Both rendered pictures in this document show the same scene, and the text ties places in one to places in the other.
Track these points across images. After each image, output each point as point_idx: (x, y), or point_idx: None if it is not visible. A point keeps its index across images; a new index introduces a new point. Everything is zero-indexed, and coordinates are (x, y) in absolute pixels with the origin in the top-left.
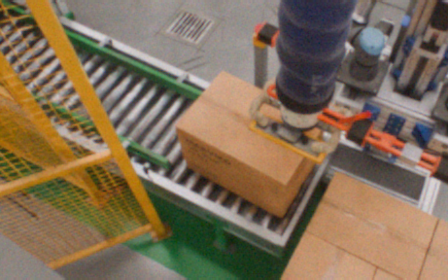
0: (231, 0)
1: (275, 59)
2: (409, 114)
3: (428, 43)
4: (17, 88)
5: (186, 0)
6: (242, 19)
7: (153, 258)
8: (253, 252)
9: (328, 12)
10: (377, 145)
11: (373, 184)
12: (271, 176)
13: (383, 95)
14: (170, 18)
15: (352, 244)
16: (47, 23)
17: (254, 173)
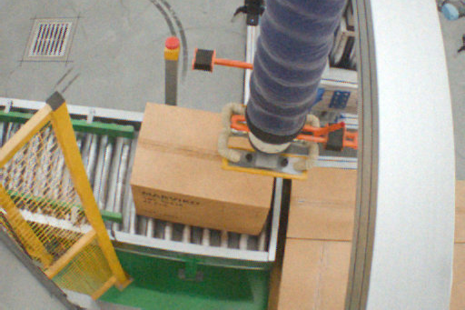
0: None
1: (152, 40)
2: (352, 87)
3: (353, 26)
4: (4, 198)
5: (36, 13)
6: (99, 8)
7: (128, 304)
8: (222, 272)
9: (313, 72)
10: (354, 146)
11: (325, 157)
12: (252, 204)
13: (322, 75)
14: (28, 39)
15: (333, 232)
16: (74, 160)
17: (229, 206)
